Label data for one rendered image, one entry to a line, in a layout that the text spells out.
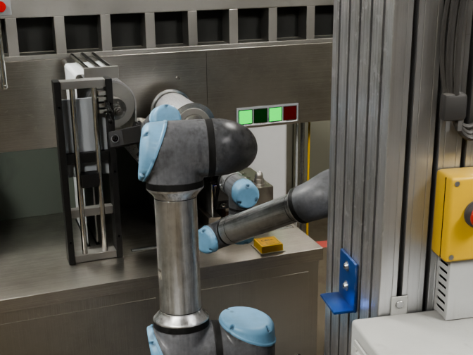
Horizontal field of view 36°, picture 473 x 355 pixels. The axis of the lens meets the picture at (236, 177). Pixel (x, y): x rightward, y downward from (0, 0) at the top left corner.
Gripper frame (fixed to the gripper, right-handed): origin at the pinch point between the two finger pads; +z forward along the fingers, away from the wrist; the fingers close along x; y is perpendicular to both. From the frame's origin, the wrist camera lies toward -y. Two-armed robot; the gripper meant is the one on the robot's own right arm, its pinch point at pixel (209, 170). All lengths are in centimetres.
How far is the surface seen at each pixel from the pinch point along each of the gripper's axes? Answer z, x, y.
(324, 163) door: 217, -153, -74
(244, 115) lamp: 29.3, -23.6, 10.2
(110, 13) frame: 30, 23, 49
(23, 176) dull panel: 30, 57, -4
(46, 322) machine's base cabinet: -29, 58, -29
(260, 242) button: -26.3, -7.4, -16.6
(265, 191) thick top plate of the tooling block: -6.4, -17.0, -7.5
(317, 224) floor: 195, -138, -109
